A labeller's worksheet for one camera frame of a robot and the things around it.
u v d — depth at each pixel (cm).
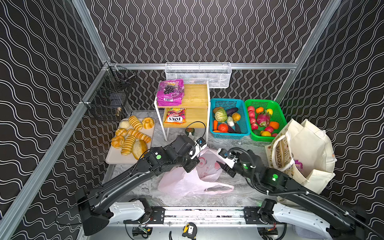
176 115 93
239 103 116
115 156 97
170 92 76
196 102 80
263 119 106
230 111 115
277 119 109
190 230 69
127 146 95
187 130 95
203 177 80
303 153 80
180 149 50
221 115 106
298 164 78
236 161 59
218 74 103
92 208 38
